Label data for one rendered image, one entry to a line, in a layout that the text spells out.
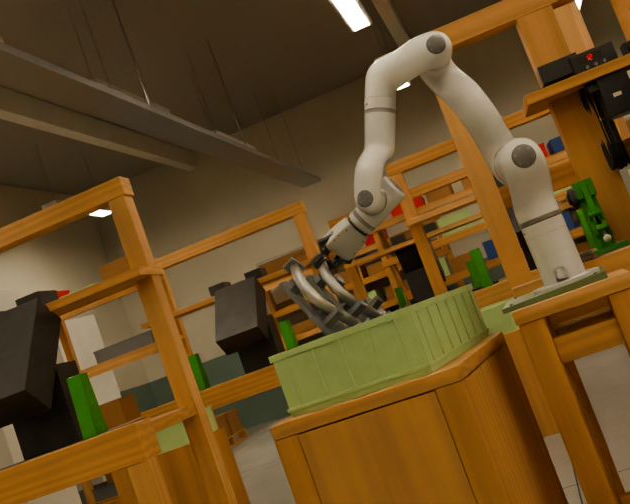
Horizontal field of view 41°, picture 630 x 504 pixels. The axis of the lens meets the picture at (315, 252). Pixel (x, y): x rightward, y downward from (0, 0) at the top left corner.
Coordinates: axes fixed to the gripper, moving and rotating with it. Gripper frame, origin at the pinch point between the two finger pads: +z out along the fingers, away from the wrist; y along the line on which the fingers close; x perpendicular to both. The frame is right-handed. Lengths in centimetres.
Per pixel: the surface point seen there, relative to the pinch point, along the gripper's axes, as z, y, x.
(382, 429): 9, -7, 59
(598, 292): -48, -40, 45
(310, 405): 20.4, 1.0, 42.6
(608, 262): -54, -67, 14
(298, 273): 1.3, 13.6, 15.2
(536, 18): -101, -52, -89
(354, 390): 8.5, -2.1, 47.3
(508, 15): -95, -45, -94
